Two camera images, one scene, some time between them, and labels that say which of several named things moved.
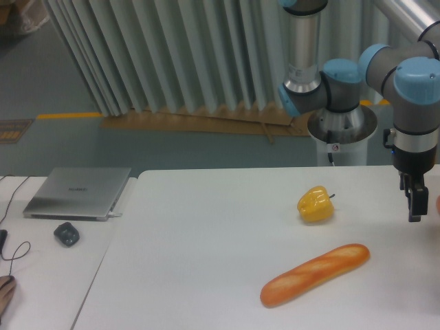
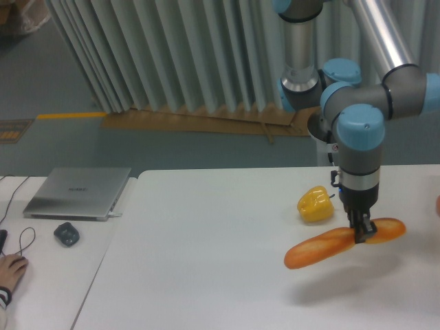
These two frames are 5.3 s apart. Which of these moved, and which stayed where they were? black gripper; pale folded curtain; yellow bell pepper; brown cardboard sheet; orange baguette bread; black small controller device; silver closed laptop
Moved: orange baguette bread; black gripper
Stayed: yellow bell pepper; pale folded curtain; silver closed laptop; brown cardboard sheet; black small controller device
